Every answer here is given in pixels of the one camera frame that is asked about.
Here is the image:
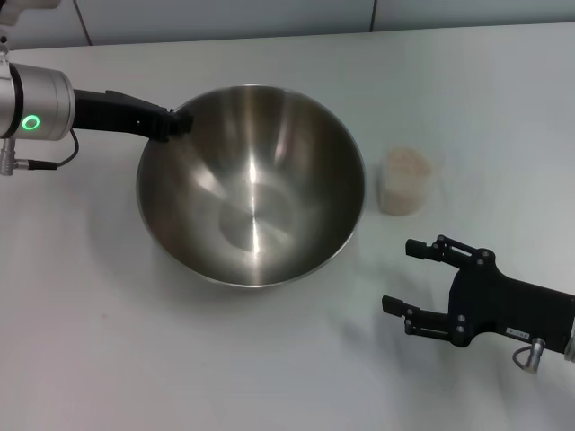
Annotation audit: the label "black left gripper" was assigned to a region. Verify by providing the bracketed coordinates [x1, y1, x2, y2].
[71, 88, 195, 144]

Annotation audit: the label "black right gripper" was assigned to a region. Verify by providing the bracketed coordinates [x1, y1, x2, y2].
[381, 233, 575, 356]

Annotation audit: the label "stainless steel mixing bowl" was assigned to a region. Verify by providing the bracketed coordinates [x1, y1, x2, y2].
[136, 84, 366, 288]

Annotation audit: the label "clear plastic measuring cup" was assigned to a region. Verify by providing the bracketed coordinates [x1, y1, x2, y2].
[376, 145, 436, 216]

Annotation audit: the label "white rice grains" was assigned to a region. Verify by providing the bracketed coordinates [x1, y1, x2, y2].
[380, 146, 433, 215]

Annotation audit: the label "silver plug with cable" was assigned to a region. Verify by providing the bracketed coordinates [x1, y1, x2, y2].
[513, 339, 547, 373]
[0, 129, 80, 179]

